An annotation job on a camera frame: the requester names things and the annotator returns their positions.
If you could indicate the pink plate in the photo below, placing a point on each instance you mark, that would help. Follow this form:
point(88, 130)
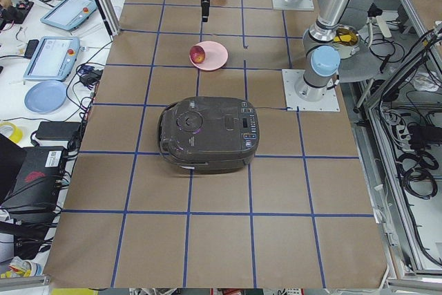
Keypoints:
point(216, 56)

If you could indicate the blue teach pendant far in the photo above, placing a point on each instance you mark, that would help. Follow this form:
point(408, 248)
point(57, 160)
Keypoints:
point(69, 14)

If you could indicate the grey office chair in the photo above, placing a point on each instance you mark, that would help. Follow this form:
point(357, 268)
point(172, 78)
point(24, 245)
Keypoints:
point(362, 65)

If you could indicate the dark grey rice cooker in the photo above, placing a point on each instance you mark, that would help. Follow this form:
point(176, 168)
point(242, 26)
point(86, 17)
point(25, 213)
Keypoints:
point(209, 134)

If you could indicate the steel pot with glass lid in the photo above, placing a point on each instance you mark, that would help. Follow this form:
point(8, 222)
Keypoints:
point(346, 41)

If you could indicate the yellow tape roll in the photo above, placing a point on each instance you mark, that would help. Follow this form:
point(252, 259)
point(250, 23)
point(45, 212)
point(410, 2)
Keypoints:
point(11, 131)

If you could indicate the black power adapter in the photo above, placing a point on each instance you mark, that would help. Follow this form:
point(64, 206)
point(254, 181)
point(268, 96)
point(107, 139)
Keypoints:
point(56, 131)

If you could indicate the red apple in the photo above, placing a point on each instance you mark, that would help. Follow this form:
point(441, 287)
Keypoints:
point(197, 54)

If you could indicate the black computer box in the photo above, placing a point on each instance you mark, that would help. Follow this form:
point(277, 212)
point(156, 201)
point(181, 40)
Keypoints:
point(31, 179)

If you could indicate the blue teach pendant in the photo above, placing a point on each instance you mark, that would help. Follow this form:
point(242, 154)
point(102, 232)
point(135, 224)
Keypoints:
point(69, 14)
point(53, 59)

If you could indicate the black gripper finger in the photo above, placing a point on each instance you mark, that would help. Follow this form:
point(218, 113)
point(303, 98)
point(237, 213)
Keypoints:
point(205, 9)

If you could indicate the blue plate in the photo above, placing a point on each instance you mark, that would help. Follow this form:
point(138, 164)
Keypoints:
point(45, 97)

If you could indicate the blue teach pendant near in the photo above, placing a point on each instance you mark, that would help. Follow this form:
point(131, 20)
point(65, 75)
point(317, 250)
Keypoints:
point(53, 59)

